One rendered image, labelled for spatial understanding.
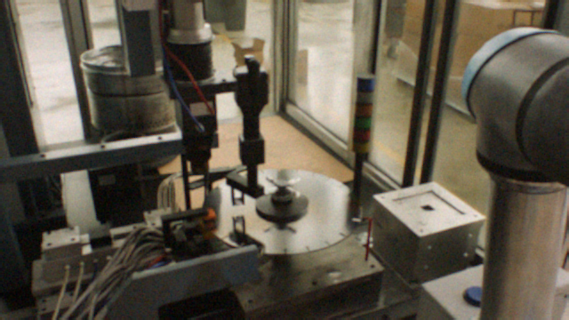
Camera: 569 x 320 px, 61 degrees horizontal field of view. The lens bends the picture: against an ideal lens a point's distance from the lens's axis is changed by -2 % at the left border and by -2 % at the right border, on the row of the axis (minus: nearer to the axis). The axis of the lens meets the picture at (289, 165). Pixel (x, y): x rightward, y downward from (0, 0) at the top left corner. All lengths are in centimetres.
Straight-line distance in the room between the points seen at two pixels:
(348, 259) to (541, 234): 53
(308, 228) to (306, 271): 10
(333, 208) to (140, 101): 73
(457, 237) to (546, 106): 72
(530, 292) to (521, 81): 27
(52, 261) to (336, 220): 58
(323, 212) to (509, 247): 48
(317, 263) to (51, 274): 55
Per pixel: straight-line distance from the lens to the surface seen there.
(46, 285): 114
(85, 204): 152
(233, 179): 96
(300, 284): 97
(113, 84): 151
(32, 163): 110
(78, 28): 188
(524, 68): 50
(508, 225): 59
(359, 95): 116
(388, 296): 111
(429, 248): 110
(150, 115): 153
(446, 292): 93
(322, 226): 96
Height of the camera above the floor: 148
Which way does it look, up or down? 27 degrees down
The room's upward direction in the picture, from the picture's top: 1 degrees clockwise
